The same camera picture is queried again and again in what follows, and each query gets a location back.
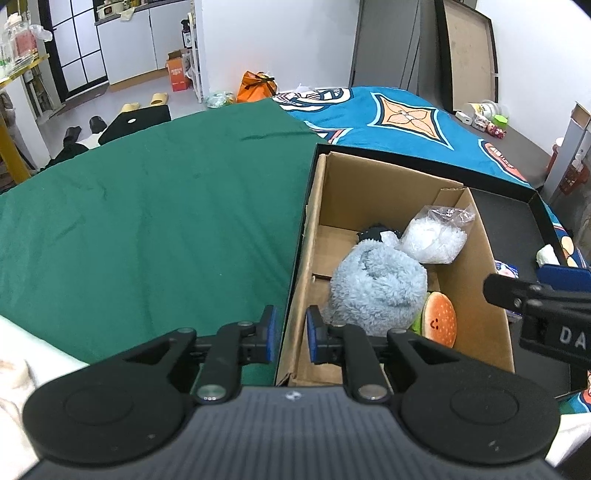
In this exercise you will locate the white narrow rack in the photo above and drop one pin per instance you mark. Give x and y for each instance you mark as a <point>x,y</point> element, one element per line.
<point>196,60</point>

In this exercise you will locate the burger plush toy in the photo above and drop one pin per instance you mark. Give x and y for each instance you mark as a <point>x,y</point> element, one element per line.
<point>436,318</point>

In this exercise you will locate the brown board black frame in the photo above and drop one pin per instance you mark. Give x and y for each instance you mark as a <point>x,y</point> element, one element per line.
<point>471,50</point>

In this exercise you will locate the green toy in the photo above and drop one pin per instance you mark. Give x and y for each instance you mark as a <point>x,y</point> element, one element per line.
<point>500,122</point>

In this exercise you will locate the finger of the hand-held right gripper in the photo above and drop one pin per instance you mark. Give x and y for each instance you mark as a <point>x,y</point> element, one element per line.
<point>510,291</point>
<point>563,276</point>

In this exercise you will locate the orange cardboard box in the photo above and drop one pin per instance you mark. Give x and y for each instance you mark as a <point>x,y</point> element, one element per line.
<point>179,74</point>

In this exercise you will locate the white cabinet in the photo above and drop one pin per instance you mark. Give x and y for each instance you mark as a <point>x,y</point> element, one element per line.
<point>134,46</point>

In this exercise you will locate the brown cardboard box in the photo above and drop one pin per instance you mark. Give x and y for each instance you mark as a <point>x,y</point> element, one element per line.
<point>471,295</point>

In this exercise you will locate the dark grey platform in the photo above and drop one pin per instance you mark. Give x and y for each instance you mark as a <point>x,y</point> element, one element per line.
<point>521,147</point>

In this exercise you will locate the black shoe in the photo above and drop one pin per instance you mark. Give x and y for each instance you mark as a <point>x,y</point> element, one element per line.
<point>73,134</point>
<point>97,123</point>

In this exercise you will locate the grey metal desk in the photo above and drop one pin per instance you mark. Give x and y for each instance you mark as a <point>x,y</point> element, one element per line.
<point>575,134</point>

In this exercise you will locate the glass jar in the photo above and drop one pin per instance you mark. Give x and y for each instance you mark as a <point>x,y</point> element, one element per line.
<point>21,41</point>

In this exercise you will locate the white charger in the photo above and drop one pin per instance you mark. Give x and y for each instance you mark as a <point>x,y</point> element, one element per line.
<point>464,117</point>

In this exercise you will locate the crumpled clear plastic bag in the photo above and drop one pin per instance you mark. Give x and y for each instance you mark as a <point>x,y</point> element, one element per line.
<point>220,99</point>

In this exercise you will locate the orange bag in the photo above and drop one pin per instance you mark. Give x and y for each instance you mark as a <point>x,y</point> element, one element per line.
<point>256,87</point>

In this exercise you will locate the fluffy blue plush toy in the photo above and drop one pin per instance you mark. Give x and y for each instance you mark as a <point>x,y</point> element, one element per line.
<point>378,290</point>

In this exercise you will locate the white cloth bundle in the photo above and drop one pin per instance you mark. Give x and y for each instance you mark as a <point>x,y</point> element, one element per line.
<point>547,256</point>

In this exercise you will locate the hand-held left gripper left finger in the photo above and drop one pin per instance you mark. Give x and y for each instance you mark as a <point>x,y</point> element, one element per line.
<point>272,334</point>

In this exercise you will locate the dark grey panel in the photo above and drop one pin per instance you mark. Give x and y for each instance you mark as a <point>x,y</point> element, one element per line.
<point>392,46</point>

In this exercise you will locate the yellow table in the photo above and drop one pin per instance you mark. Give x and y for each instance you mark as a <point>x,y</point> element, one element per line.
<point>11,129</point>

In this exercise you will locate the cream fleece blanket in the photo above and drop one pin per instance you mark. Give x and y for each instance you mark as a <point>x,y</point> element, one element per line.
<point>18,392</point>

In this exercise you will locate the blue printed blanket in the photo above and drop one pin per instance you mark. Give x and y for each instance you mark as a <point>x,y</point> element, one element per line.
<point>415,120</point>

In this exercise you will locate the clear plastic bag white filling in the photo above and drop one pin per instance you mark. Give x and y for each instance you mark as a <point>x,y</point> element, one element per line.
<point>431,240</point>

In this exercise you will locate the black laptop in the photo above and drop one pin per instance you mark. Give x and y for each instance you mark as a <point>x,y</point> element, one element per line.
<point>136,124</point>

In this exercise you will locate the red toy figures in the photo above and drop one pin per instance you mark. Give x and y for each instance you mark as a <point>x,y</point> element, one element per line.
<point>495,130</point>

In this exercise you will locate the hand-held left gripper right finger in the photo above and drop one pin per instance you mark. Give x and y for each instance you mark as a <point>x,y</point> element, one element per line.
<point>312,334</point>

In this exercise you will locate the black framed glass door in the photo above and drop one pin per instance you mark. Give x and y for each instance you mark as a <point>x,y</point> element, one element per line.
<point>76,46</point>

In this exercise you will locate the purple tissue packet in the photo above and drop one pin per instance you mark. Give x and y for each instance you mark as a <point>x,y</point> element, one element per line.
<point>505,268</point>

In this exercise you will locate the yellow slipper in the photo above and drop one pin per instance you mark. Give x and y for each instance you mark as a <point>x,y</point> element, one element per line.
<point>159,98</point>
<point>131,107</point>

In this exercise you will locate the green bed sheet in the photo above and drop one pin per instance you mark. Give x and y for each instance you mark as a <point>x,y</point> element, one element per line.
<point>161,207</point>

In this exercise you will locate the black tray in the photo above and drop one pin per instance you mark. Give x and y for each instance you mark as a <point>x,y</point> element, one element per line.
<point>508,217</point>

